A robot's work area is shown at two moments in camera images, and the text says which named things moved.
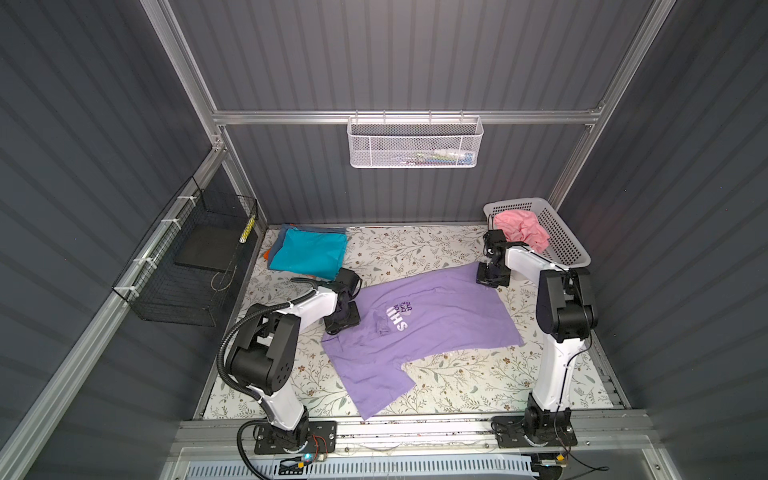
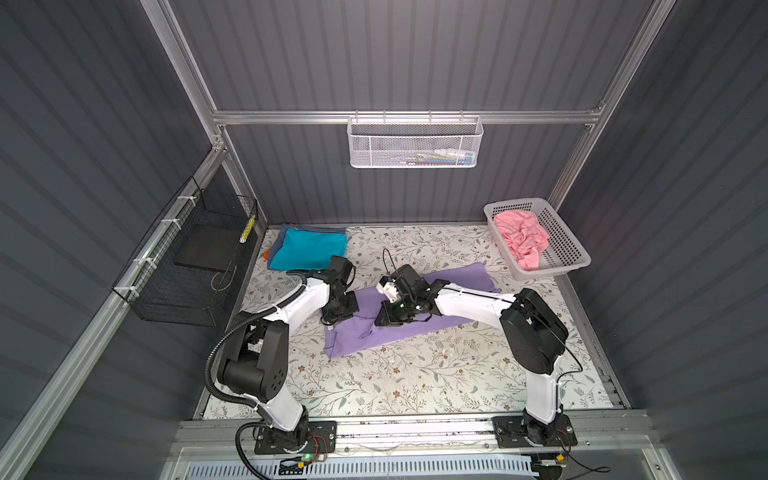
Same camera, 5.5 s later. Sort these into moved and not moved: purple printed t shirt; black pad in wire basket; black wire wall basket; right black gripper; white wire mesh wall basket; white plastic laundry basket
Moved: purple printed t shirt; right black gripper
Not moved: white plastic laundry basket; black pad in wire basket; black wire wall basket; white wire mesh wall basket
